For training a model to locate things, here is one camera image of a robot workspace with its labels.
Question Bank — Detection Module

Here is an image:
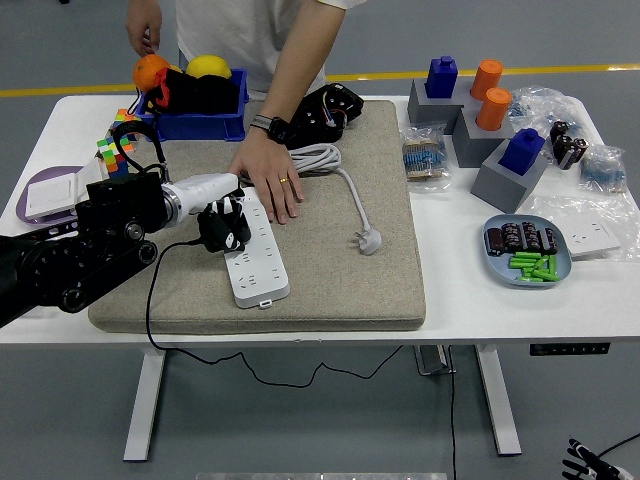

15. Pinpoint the person's left hand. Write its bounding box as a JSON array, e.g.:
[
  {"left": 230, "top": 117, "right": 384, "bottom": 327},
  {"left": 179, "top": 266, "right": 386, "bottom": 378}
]
[{"left": 227, "top": 130, "right": 305, "bottom": 225}]

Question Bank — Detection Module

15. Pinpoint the plastic bag of resistors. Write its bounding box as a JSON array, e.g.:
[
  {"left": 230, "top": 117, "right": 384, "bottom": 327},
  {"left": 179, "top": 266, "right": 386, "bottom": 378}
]
[
  {"left": 507, "top": 85, "right": 584, "bottom": 134},
  {"left": 578, "top": 143, "right": 627, "bottom": 195},
  {"left": 402, "top": 123, "right": 454, "bottom": 195}
]

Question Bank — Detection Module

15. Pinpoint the yellow lemon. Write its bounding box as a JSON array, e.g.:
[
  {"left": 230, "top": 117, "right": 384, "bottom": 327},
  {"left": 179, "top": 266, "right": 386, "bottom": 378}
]
[{"left": 185, "top": 53, "right": 233, "bottom": 80}]

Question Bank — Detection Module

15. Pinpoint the purple plate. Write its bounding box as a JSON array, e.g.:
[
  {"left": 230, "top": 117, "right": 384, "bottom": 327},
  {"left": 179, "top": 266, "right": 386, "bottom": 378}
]
[{"left": 14, "top": 165, "right": 86, "bottom": 226}]

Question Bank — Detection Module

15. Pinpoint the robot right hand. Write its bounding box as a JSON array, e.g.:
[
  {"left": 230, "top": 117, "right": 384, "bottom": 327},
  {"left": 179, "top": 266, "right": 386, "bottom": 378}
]
[{"left": 560, "top": 438, "right": 631, "bottom": 480}]

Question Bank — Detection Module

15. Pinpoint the blue-grey plate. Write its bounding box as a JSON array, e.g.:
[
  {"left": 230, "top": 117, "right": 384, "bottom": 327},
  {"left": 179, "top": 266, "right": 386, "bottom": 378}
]
[{"left": 481, "top": 213, "right": 573, "bottom": 290}]

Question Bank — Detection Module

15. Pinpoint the person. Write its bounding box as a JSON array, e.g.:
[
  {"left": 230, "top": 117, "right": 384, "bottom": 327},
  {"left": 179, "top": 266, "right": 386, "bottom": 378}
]
[{"left": 174, "top": 0, "right": 349, "bottom": 94}]

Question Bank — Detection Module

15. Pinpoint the blue square peg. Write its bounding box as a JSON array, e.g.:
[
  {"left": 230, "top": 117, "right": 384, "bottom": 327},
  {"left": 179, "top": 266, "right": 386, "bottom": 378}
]
[
  {"left": 499, "top": 127, "right": 546, "bottom": 176},
  {"left": 424, "top": 54, "right": 459, "bottom": 99}
]

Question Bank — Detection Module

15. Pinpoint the blue plastic bin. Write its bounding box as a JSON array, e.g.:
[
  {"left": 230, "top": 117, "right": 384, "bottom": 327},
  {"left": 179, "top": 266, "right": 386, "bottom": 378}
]
[{"left": 133, "top": 68, "right": 250, "bottom": 143}]

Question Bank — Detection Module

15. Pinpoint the white table leg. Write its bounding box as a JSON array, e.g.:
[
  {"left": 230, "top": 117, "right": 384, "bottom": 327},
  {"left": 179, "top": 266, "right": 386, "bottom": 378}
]
[
  {"left": 122, "top": 348, "right": 167, "bottom": 462},
  {"left": 474, "top": 344, "right": 522, "bottom": 456}
]

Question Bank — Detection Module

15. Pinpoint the tilted white wall switch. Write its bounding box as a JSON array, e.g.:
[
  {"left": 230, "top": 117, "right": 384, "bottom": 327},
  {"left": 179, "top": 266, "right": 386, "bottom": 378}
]
[{"left": 74, "top": 158, "right": 109, "bottom": 194}]

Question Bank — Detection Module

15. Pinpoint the grey peg block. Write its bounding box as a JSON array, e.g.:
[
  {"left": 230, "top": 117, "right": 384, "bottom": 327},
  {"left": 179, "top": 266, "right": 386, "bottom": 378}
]
[
  {"left": 407, "top": 77, "right": 469, "bottom": 135},
  {"left": 469, "top": 142, "right": 550, "bottom": 215},
  {"left": 451, "top": 107, "right": 516, "bottom": 169},
  {"left": 462, "top": 77, "right": 511, "bottom": 119}
]

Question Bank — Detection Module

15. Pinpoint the small multicoloured puzzle cube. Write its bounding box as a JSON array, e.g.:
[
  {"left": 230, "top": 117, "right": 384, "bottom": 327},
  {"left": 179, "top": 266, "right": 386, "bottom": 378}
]
[{"left": 112, "top": 108, "right": 144, "bottom": 143}]

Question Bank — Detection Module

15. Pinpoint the white wall socket panel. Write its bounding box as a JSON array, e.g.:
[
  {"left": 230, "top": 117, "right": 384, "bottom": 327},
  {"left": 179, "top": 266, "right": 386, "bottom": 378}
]
[{"left": 563, "top": 218, "right": 622, "bottom": 260}]

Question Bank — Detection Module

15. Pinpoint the flat white wall switch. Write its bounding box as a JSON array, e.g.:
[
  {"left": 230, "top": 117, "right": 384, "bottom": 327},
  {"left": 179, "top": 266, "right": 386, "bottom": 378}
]
[{"left": 24, "top": 172, "right": 81, "bottom": 221}]

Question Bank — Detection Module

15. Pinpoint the white power strip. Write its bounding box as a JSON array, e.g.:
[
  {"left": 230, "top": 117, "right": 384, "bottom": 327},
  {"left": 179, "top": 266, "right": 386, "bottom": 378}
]
[{"left": 219, "top": 187, "right": 291, "bottom": 310}]

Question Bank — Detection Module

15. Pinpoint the black pouch with red trim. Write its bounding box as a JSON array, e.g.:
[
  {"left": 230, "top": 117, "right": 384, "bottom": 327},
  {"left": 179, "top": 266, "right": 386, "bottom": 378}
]
[{"left": 127, "top": 67, "right": 241, "bottom": 116}]

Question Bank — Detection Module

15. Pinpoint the metal bracket under table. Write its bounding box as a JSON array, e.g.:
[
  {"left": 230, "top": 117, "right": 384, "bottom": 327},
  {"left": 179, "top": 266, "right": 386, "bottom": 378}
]
[{"left": 413, "top": 344, "right": 457, "bottom": 376}]

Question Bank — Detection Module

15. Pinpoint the black hanging cable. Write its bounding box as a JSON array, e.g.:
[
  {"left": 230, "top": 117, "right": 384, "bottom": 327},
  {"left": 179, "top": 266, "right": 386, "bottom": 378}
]
[{"left": 446, "top": 344, "right": 459, "bottom": 480}]

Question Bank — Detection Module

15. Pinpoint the orange fruit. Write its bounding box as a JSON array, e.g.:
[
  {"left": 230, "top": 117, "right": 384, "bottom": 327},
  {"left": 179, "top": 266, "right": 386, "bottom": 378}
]
[{"left": 132, "top": 53, "right": 171, "bottom": 93}]

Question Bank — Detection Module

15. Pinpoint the large multicoloured puzzle cube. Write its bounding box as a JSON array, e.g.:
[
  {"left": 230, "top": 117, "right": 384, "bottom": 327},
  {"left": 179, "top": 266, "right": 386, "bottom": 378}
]
[{"left": 96, "top": 134, "right": 137, "bottom": 180}]

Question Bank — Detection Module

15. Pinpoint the orange cylinder peg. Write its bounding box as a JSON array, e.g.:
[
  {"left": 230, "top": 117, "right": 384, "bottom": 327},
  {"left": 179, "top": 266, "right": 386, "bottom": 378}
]
[
  {"left": 469, "top": 58, "right": 504, "bottom": 101},
  {"left": 474, "top": 86, "right": 513, "bottom": 132}
]

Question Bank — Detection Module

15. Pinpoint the grey power strip cable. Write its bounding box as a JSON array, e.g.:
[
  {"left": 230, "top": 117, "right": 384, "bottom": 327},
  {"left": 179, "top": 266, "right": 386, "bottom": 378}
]
[{"left": 239, "top": 143, "right": 385, "bottom": 256}]

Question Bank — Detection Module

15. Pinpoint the black table control panel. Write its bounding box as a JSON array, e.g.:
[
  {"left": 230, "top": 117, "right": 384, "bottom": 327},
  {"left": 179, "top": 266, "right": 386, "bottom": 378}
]
[{"left": 529, "top": 342, "right": 611, "bottom": 357}]

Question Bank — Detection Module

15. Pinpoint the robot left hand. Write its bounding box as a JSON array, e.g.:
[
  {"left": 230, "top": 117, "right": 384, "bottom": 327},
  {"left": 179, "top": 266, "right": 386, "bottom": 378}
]
[{"left": 179, "top": 172, "right": 254, "bottom": 255}]

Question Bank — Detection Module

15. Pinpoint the black open electronic device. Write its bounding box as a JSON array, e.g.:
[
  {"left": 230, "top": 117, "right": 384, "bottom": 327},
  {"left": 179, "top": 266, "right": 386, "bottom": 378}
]
[{"left": 287, "top": 82, "right": 365, "bottom": 146}]

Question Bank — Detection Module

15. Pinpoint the person's right hand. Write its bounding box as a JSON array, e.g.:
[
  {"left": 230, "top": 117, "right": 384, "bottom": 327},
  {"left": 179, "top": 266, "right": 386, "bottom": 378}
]
[{"left": 124, "top": 9, "right": 163, "bottom": 58}]

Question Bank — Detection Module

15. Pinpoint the black wristwatch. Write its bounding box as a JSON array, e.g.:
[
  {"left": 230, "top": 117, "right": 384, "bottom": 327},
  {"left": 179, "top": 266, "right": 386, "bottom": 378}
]
[{"left": 248, "top": 113, "right": 292, "bottom": 145}]

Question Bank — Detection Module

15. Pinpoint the clear plastic bag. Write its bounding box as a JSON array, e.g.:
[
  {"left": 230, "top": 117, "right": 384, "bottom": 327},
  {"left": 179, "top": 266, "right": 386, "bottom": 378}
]
[{"left": 529, "top": 193, "right": 640, "bottom": 264}]

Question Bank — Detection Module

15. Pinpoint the black plug adapter with cord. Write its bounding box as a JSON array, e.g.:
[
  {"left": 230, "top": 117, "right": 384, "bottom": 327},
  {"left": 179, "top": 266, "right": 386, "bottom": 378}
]
[{"left": 144, "top": 209, "right": 405, "bottom": 389}]

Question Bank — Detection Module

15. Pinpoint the grey-brown mat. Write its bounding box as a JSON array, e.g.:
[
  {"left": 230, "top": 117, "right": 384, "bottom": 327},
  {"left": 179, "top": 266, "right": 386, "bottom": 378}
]
[{"left": 87, "top": 99, "right": 427, "bottom": 335}]

